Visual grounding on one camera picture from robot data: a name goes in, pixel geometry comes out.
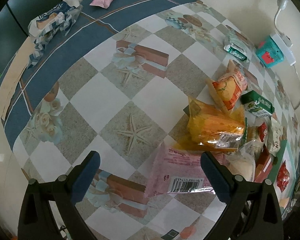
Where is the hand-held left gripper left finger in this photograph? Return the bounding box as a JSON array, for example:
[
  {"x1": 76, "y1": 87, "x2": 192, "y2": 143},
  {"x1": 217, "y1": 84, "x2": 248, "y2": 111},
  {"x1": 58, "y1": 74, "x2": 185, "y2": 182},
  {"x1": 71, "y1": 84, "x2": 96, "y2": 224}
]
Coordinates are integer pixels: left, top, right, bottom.
[{"x1": 17, "y1": 151, "x2": 101, "y2": 240}]

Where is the green snack packet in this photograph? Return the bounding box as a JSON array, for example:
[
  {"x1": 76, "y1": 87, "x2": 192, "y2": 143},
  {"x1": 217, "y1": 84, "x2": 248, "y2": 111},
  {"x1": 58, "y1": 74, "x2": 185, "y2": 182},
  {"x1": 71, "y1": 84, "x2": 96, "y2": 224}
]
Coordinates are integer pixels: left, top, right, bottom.
[{"x1": 241, "y1": 90, "x2": 275, "y2": 118}]

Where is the orange snack packet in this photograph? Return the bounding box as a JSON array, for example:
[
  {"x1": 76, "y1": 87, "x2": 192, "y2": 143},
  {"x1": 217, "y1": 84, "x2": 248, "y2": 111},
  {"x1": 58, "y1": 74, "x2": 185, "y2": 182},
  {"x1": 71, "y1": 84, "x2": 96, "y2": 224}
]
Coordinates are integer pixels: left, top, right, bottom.
[{"x1": 207, "y1": 60, "x2": 248, "y2": 111}]

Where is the teal toy box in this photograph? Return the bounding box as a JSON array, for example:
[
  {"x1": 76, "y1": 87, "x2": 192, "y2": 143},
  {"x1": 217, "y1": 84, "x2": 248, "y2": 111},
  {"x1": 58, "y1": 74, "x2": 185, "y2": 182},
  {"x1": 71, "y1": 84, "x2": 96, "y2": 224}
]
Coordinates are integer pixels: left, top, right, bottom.
[{"x1": 255, "y1": 35, "x2": 283, "y2": 68}]

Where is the green white mint packet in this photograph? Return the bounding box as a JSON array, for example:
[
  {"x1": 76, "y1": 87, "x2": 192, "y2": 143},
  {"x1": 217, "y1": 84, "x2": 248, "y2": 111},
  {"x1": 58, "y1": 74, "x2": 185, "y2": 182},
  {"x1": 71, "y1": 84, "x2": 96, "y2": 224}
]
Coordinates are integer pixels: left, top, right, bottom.
[{"x1": 223, "y1": 28, "x2": 248, "y2": 62}]

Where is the blue white snack bag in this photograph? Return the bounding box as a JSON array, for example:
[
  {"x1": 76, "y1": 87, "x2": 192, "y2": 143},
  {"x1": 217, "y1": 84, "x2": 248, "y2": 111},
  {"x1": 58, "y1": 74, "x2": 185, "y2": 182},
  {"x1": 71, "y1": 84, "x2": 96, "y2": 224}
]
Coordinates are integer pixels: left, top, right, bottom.
[{"x1": 27, "y1": 0, "x2": 83, "y2": 68}]

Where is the yellow orange clear snack bag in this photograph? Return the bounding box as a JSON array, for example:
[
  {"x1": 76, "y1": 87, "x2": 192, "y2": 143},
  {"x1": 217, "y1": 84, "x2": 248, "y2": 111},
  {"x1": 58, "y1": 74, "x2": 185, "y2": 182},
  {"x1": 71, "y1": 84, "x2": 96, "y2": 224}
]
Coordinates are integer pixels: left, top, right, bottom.
[{"x1": 187, "y1": 96, "x2": 248, "y2": 153}]

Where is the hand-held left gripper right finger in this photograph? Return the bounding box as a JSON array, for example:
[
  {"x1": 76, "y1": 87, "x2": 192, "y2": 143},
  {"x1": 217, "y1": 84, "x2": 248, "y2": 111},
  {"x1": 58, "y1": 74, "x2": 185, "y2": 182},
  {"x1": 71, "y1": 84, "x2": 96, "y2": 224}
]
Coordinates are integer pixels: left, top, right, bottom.
[{"x1": 201, "y1": 151, "x2": 283, "y2": 240}]

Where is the small red snack packet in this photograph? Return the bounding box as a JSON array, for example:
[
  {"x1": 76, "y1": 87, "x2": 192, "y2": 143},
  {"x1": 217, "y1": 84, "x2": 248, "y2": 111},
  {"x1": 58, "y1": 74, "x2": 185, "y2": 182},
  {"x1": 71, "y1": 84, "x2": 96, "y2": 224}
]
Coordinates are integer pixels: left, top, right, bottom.
[{"x1": 258, "y1": 122, "x2": 269, "y2": 143}]

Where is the small white snack packet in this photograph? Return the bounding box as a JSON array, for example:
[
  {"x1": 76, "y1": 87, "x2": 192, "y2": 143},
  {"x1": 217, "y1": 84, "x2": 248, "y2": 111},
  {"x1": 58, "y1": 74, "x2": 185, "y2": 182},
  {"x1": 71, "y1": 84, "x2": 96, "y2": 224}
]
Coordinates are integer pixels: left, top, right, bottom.
[{"x1": 269, "y1": 120, "x2": 285, "y2": 156}]

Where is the dark green panel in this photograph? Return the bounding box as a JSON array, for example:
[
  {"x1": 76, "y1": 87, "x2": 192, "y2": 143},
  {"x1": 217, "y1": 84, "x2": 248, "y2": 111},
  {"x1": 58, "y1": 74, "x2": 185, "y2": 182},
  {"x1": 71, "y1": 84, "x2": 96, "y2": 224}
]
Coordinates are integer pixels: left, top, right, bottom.
[{"x1": 0, "y1": 0, "x2": 63, "y2": 55}]

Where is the large pink snack packet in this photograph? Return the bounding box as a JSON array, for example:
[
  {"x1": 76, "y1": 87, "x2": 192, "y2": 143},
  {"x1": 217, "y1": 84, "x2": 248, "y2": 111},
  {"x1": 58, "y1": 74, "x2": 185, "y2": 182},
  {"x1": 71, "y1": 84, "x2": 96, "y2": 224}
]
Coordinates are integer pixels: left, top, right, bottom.
[{"x1": 144, "y1": 145, "x2": 217, "y2": 198}]

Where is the white power strip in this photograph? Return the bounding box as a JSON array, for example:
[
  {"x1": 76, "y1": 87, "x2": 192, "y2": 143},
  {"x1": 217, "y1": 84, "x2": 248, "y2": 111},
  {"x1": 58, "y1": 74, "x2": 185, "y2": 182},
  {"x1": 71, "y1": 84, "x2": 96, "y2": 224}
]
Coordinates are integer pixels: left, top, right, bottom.
[{"x1": 269, "y1": 32, "x2": 297, "y2": 66}]

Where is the round cracker packet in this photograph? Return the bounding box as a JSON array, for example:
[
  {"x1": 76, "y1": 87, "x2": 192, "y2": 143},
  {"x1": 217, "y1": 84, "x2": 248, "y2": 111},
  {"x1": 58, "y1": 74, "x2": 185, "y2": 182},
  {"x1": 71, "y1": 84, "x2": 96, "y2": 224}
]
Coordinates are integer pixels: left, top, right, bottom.
[{"x1": 227, "y1": 140, "x2": 256, "y2": 182}]

